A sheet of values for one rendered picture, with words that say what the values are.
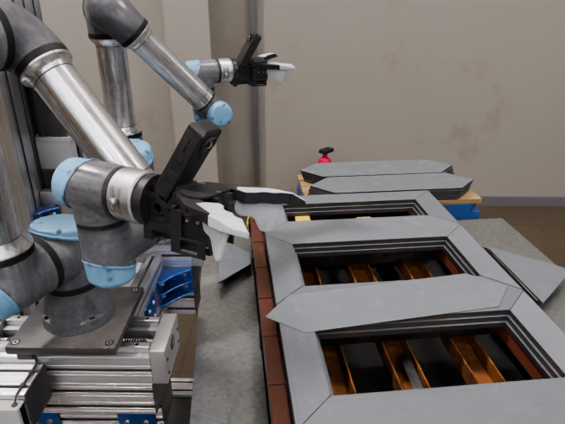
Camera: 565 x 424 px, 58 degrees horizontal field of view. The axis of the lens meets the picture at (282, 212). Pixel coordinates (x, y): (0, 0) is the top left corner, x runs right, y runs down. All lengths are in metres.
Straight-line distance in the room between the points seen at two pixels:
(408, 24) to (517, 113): 1.10
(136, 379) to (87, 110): 0.60
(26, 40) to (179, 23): 2.76
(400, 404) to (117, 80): 1.15
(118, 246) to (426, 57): 3.43
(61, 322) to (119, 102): 0.72
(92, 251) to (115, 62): 0.89
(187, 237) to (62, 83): 0.39
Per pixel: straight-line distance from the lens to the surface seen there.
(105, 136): 0.89
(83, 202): 0.75
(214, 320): 1.72
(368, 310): 1.46
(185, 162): 0.63
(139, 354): 1.16
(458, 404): 1.24
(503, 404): 1.28
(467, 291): 1.62
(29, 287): 1.02
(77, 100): 0.91
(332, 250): 1.80
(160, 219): 0.69
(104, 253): 0.78
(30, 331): 1.20
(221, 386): 1.49
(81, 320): 1.14
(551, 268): 2.00
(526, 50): 4.23
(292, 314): 1.43
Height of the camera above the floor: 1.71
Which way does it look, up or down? 25 degrees down
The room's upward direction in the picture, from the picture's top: straight up
